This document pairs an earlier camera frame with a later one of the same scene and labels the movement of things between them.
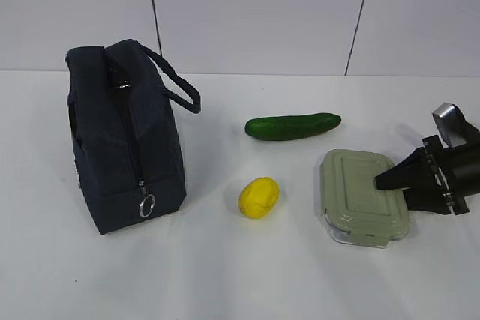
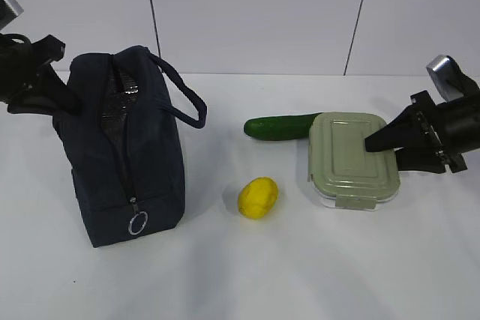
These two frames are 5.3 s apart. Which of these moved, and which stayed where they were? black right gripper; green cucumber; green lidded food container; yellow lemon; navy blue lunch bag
Moved: green lidded food container; navy blue lunch bag; black right gripper
Stayed: yellow lemon; green cucumber
